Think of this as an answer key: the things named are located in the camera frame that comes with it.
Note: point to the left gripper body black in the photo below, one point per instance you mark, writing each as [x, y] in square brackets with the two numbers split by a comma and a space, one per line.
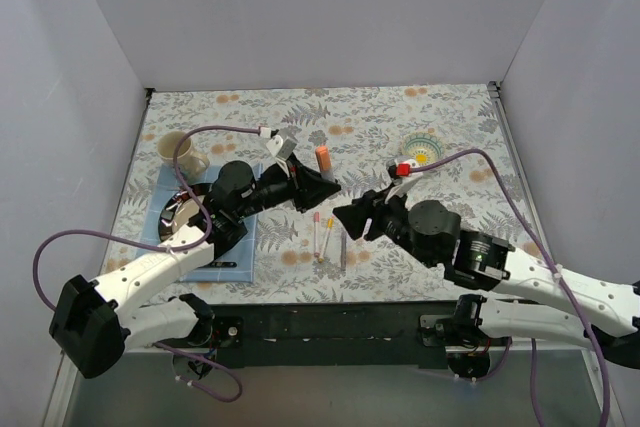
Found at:
[298, 186]

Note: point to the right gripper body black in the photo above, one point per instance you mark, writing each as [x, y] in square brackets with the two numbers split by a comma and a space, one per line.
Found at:
[372, 217]

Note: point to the white pink marker pen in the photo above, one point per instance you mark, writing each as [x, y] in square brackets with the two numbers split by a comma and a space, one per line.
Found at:
[316, 234]

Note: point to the purple marker pen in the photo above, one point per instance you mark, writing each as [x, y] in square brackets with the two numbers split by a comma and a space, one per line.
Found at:
[343, 251]

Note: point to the grey orange marker pen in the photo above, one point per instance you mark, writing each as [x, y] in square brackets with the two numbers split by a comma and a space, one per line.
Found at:
[328, 175]

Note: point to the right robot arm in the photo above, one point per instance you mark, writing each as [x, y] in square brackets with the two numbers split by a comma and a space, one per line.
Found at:
[511, 293]

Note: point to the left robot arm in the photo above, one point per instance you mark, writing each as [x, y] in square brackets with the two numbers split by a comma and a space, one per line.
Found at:
[96, 321]

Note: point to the yellow patterned bowl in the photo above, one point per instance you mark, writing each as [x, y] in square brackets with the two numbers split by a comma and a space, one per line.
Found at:
[423, 147]

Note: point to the beige ceramic mug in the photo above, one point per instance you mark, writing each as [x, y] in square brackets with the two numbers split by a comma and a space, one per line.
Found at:
[191, 162]

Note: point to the blue checked cloth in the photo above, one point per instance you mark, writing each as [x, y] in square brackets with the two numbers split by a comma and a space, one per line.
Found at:
[243, 253]

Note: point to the floral tablecloth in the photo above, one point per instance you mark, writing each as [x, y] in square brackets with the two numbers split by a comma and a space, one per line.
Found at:
[363, 129]

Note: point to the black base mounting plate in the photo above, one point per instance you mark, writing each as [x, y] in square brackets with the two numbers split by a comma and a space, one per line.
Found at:
[341, 334]

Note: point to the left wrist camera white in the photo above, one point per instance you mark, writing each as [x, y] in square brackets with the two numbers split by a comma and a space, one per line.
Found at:
[280, 146]

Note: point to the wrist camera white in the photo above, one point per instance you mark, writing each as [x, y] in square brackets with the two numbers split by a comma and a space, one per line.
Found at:
[280, 146]
[403, 179]

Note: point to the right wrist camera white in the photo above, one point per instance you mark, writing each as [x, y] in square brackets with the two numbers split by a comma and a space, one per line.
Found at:
[403, 179]

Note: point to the aluminium frame rail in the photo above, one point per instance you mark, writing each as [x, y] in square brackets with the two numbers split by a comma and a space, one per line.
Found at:
[536, 383]

